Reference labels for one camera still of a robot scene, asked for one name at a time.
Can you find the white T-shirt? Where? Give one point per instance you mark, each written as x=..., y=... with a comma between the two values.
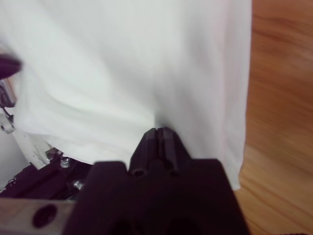
x=122, y=73

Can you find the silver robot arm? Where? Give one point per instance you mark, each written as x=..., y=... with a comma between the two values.
x=8, y=94

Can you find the dark camera post with bracket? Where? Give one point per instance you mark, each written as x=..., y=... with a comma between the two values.
x=36, y=178

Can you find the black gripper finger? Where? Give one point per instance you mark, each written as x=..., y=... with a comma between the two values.
x=9, y=64
x=174, y=151
x=146, y=151

